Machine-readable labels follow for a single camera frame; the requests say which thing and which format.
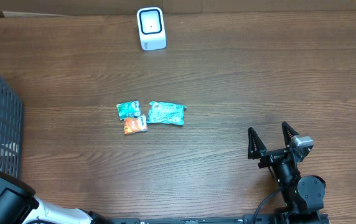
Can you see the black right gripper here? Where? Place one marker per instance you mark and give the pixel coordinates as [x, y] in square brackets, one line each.
[271, 157]

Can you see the large teal snack packet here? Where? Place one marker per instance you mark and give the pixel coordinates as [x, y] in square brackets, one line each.
[166, 113]

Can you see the small orange snack packet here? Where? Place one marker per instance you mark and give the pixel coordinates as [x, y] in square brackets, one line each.
[135, 125]

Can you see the small teal snack packet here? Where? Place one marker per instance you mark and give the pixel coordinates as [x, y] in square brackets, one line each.
[131, 109]

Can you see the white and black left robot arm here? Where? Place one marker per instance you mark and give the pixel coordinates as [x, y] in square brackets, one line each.
[19, 204]

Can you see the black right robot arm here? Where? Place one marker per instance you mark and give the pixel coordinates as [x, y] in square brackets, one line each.
[303, 196]

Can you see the white barcode scanner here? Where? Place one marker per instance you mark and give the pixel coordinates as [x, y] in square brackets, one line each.
[151, 28]

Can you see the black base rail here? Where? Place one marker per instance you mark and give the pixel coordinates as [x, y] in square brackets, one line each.
[245, 219]

